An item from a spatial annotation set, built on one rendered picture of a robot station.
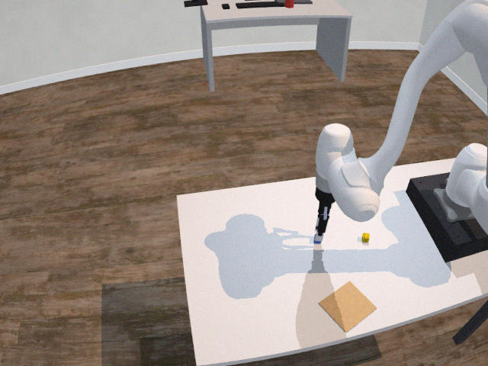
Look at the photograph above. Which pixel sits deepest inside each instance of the tan flat mat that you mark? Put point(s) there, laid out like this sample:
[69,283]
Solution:
[347,306]

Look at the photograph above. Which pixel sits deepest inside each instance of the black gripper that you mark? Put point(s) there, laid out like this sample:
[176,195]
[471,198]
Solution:
[325,199]

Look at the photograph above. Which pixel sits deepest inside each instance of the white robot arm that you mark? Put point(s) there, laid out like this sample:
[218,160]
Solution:
[356,185]

